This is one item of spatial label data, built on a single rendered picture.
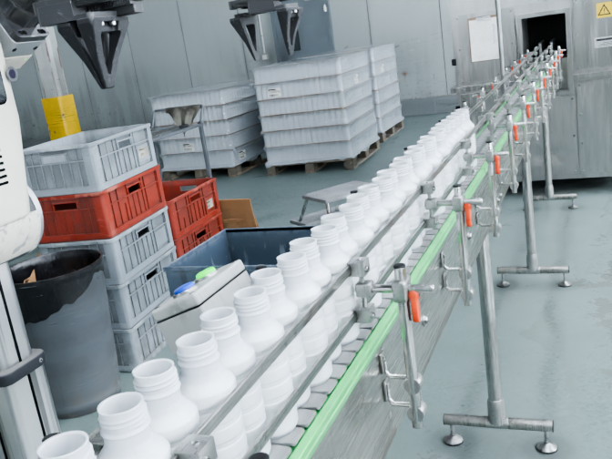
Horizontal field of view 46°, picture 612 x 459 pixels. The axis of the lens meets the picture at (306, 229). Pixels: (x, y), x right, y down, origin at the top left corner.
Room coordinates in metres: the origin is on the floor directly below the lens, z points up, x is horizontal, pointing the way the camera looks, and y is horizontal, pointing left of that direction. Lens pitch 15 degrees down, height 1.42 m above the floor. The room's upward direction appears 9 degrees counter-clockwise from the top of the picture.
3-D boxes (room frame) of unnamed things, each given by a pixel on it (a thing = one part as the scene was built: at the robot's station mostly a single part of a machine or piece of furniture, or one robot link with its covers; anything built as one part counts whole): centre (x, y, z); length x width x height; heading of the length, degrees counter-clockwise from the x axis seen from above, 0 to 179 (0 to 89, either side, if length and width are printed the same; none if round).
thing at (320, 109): (8.23, -0.35, 0.59); 1.24 x 1.03 x 1.17; 159
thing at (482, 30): (5.41, -1.51, 1.22); 0.23 x 0.03 x 0.32; 66
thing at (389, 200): (1.22, -0.14, 1.08); 0.06 x 0.06 x 0.17
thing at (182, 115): (6.44, 0.92, 0.85); 0.36 x 0.12 x 0.27; 66
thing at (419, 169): (1.44, -0.24, 1.08); 0.06 x 0.06 x 0.17
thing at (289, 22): (1.23, 0.00, 1.44); 0.07 x 0.07 x 0.09; 66
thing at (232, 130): (8.87, 0.89, 0.50); 1.23 x 1.05 x 1.00; 155
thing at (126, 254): (3.51, 0.99, 0.55); 0.61 x 0.41 x 0.22; 164
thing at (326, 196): (4.76, -0.22, 0.21); 0.61 x 0.47 x 0.41; 30
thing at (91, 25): (0.82, 0.20, 1.44); 0.07 x 0.07 x 0.09; 67
